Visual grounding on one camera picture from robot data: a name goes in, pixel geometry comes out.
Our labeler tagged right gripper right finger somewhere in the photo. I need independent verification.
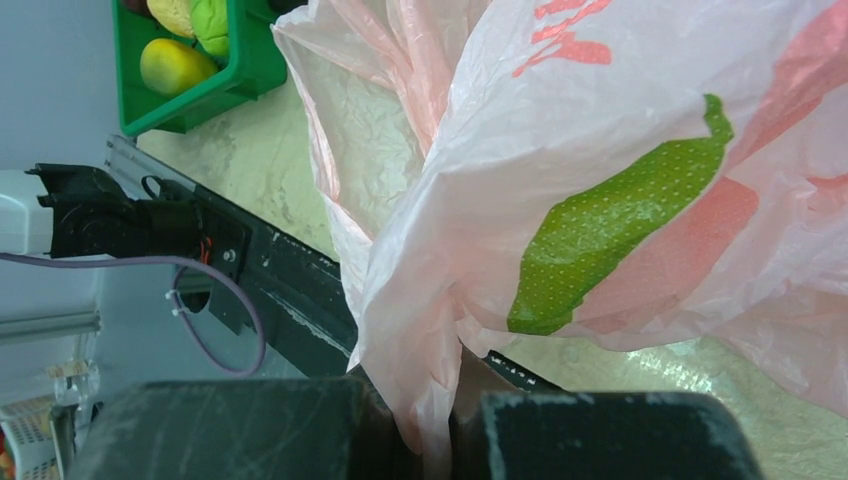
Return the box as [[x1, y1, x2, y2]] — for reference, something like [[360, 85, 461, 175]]
[[457, 391, 764, 479]]

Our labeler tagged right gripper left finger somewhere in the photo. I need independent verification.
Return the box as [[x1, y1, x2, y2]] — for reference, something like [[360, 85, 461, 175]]
[[68, 378, 406, 479]]

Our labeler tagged pink plastic bag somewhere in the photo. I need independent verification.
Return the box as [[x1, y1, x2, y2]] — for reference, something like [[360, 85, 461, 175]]
[[272, 1, 847, 478]]

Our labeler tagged yellow fake lemon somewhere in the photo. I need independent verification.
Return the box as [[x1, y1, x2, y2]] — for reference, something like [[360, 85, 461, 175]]
[[139, 38, 218, 97]]

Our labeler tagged yellow green fake fruit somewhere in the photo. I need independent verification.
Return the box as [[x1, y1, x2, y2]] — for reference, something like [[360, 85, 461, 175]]
[[189, 0, 230, 57]]

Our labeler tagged pale yellow fake fruit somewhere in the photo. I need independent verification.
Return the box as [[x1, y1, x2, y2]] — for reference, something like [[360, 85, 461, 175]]
[[146, 0, 195, 39]]

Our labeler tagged red fake apple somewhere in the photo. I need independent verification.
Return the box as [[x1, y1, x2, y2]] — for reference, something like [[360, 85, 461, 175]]
[[120, 0, 153, 19]]

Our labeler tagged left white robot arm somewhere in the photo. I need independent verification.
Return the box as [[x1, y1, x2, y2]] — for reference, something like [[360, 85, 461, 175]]
[[1, 163, 210, 258]]

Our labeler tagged green plastic tray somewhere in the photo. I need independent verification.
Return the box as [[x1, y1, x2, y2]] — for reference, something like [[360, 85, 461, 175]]
[[112, 1, 303, 137]]

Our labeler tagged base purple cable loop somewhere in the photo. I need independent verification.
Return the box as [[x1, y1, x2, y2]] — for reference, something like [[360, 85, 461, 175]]
[[168, 261, 268, 378]]

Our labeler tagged aluminium frame rail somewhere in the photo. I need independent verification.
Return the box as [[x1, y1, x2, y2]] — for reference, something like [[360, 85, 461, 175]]
[[0, 134, 200, 480]]

